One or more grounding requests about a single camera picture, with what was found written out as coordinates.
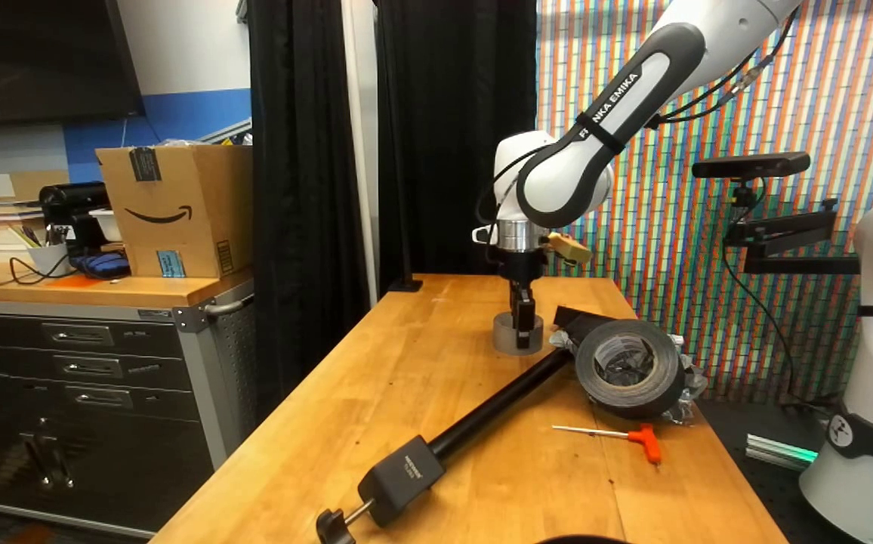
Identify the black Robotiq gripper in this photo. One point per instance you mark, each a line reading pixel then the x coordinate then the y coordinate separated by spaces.
pixel 525 266

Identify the grey seal tape roll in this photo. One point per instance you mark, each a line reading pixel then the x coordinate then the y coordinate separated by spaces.
pixel 503 332

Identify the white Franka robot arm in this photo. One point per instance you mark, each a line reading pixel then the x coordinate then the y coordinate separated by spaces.
pixel 604 108

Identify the black clamp pole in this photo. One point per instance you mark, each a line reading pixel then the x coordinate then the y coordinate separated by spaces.
pixel 498 408

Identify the black table clamp base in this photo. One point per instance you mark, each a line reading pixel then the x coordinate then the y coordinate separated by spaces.
pixel 406 286

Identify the silver metal clamp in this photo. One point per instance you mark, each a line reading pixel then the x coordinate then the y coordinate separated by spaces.
pixel 693 386

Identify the black curtain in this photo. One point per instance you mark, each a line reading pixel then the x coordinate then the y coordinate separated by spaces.
pixel 302 153
pixel 455 131

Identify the green lit white strip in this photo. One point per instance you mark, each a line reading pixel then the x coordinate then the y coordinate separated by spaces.
pixel 785 450

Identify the brown Amazon cardboard box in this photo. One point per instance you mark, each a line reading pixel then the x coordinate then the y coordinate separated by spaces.
pixel 179 211

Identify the black desktop printer device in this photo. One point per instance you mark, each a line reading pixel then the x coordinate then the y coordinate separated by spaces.
pixel 78 215

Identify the wood top metal workbench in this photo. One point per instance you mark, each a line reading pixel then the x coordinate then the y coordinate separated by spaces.
pixel 73 403

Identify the black flat mount plate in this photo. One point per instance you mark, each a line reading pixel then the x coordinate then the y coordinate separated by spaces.
pixel 581 325

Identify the wooden wrist mount plate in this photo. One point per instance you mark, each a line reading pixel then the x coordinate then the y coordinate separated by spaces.
pixel 568 249

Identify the black stereo camera bar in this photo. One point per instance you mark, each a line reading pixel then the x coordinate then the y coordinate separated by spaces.
pixel 754 163

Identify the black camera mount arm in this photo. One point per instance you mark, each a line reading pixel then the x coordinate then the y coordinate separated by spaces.
pixel 787 243

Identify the black wall television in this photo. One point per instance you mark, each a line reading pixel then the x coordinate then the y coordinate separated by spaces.
pixel 45 56

